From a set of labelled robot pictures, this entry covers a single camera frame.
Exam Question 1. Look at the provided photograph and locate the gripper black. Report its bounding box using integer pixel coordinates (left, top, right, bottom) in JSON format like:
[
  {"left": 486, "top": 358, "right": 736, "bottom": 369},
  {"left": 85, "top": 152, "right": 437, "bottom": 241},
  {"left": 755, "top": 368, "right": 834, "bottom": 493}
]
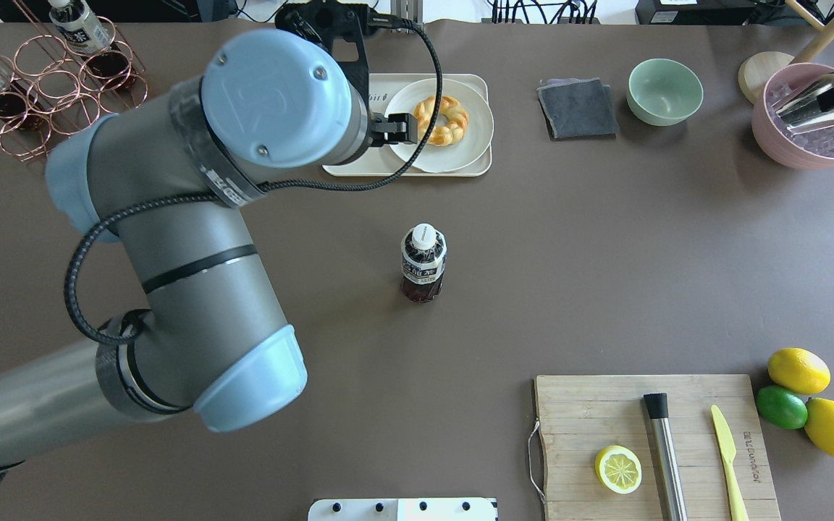
[{"left": 368, "top": 113, "right": 419, "bottom": 146}]

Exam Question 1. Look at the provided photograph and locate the tea bottle white cap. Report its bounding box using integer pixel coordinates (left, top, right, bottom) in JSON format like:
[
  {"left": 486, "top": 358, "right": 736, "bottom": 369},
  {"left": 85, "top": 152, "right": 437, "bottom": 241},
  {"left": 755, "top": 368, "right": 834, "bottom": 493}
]
[{"left": 400, "top": 224, "right": 448, "bottom": 304}]

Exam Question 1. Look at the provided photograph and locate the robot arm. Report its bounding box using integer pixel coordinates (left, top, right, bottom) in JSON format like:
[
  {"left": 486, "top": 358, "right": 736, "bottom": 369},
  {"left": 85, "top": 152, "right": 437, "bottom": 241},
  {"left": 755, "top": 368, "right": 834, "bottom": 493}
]
[{"left": 0, "top": 27, "right": 374, "bottom": 477}]

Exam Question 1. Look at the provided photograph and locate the beige serving tray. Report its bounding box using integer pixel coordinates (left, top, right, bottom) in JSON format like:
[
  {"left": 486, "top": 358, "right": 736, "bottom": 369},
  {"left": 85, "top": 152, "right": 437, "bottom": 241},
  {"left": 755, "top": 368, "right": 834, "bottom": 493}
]
[{"left": 324, "top": 73, "right": 494, "bottom": 177}]

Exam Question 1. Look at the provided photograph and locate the tea bottle in rack rear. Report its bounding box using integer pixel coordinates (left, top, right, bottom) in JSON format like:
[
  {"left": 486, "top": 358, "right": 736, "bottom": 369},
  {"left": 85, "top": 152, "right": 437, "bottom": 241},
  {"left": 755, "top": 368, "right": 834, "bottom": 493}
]
[{"left": 49, "top": 1, "right": 130, "bottom": 85}]

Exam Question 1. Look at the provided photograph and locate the white round plate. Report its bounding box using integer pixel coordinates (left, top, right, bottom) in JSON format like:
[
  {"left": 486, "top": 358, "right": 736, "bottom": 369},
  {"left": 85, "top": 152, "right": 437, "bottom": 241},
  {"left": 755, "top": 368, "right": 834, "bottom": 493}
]
[{"left": 384, "top": 78, "right": 494, "bottom": 174}]

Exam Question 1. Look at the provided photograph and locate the dark grey cloth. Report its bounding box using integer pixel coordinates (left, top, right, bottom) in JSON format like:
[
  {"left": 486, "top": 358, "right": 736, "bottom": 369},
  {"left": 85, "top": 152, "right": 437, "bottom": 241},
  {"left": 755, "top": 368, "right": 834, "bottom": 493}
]
[{"left": 536, "top": 78, "right": 619, "bottom": 140}]

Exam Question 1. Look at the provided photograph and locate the green ceramic bowl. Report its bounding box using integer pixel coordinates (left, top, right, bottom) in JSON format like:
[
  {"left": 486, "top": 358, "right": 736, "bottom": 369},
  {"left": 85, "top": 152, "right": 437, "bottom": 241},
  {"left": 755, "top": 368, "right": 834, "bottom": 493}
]
[{"left": 626, "top": 57, "right": 704, "bottom": 127}]

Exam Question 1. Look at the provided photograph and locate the wooden cutting board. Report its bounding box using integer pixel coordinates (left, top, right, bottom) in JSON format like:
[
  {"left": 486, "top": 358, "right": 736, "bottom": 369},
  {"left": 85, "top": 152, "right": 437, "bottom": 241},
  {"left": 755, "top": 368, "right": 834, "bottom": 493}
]
[{"left": 535, "top": 375, "right": 781, "bottom": 520}]

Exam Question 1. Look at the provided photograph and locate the wooden mug tree stand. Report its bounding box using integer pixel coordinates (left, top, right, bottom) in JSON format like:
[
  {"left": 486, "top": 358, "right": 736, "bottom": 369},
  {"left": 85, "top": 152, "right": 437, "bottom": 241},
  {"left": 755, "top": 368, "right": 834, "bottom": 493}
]
[{"left": 738, "top": 1, "right": 834, "bottom": 103}]

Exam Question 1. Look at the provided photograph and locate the half lemon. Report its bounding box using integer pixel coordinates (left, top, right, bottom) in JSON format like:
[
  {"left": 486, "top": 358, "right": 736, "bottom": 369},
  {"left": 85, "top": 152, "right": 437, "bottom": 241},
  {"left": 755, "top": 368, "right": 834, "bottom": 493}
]
[{"left": 594, "top": 444, "right": 643, "bottom": 494}]

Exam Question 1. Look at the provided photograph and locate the metal ice scoop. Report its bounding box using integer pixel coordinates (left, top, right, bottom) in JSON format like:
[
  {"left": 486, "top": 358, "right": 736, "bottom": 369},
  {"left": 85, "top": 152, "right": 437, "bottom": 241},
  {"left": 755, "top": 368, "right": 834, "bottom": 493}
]
[{"left": 775, "top": 73, "right": 834, "bottom": 135}]

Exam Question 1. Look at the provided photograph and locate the pink bowl with ice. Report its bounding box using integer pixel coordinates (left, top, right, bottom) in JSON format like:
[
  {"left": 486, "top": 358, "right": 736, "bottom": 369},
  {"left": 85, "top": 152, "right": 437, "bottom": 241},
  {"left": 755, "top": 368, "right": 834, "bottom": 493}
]
[{"left": 751, "top": 63, "right": 834, "bottom": 169}]

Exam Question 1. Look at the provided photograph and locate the steel muddler black tip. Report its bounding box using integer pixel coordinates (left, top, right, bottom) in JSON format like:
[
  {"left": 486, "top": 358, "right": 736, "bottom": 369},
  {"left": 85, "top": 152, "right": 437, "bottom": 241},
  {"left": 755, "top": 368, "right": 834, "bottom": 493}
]
[{"left": 643, "top": 392, "right": 689, "bottom": 520}]

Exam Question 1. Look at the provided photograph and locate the whole lemon far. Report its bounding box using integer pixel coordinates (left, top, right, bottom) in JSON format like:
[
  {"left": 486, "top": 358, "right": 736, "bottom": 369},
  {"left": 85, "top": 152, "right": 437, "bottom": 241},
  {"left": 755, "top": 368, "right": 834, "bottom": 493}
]
[{"left": 767, "top": 347, "right": 831, "bottom": 395}]

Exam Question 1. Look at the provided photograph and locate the green lime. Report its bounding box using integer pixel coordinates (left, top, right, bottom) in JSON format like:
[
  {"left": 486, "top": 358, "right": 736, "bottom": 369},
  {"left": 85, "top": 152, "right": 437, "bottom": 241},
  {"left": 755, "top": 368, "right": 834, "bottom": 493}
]
[{"left": 755, "top": 385, "right": 809, "bottom": 430}]

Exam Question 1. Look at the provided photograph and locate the yellow plastic knife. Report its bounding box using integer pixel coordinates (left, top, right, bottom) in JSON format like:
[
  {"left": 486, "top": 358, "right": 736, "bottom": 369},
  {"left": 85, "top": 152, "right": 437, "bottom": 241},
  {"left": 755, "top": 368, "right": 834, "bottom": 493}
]
[{"left": 709, "top": 404, "right": 750, "bottom": 520}]

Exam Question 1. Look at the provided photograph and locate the twisted ring pastry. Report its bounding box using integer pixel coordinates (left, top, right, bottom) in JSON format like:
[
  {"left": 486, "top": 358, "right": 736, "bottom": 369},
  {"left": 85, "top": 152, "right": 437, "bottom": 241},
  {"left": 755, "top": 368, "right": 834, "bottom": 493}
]
[{"left": 411, "top": 96, "right": 469, "bottom": 146}]

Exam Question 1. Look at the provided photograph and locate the copper wire bottle rack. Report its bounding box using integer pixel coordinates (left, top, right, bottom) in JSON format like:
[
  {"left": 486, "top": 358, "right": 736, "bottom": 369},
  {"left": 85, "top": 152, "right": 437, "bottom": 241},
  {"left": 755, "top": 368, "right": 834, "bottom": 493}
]
[{"left": 0, "top": 1, "right": 150, "bottom": 162}]

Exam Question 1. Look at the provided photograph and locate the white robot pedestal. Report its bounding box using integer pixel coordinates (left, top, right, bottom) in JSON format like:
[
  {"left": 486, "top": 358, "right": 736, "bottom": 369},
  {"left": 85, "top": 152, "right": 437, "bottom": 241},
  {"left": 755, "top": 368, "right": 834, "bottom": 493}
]
[{"left": 307, "top": 496, "right": 500, "bottom": 520}]

